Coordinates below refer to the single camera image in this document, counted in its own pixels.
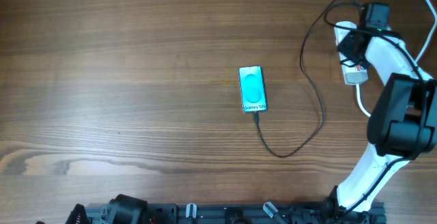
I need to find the black charger cable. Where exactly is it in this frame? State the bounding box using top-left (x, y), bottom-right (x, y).
top-left (252, 0), bottom-right (363, 158)

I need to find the blue Galaxy smartphone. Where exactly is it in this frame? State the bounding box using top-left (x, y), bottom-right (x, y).
top-left (238, 66), bottom-right (268, 113)

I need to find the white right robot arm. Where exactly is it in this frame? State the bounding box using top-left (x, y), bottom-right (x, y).
top-left (334, 2), bottom-right (436, 214)

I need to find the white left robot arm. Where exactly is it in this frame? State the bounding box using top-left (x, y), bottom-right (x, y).
top-left (66, 194), bottom-right (151, 224)

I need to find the white power strip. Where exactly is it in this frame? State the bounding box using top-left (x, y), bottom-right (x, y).
top-left (334, 21), bottom-right (368, 85)

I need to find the white power strip cord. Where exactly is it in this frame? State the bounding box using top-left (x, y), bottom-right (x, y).
top-left (356, 0), bottom-right (437, 118)

